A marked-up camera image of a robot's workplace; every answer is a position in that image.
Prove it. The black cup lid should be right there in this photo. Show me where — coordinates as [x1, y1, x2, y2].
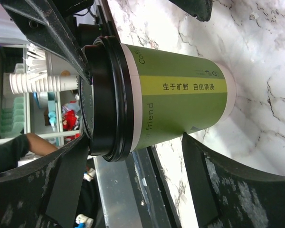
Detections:
[79, 36, 134, 162]

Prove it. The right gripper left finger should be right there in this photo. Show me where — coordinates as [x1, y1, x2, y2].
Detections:
[0, 135, 89, 228]

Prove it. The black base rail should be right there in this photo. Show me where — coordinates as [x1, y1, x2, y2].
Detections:
[94, 146, 181, 228]

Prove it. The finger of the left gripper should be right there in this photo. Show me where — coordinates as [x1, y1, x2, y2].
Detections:
[0, 0, 93, 84]
[170, 0, 213, 21]

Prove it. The green paper cup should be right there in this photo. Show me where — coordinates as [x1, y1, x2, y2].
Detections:
[121, 44, 236, 151]

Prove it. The person forearm dark sleeve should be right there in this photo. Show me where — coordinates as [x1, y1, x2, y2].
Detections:
[0, 133, 58, 173]

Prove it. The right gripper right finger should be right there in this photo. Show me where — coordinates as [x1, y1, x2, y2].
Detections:
[181, 133, 285, 228]

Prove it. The background paper cup stack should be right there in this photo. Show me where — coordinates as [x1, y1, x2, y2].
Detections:
[9, 74, 79, 94]

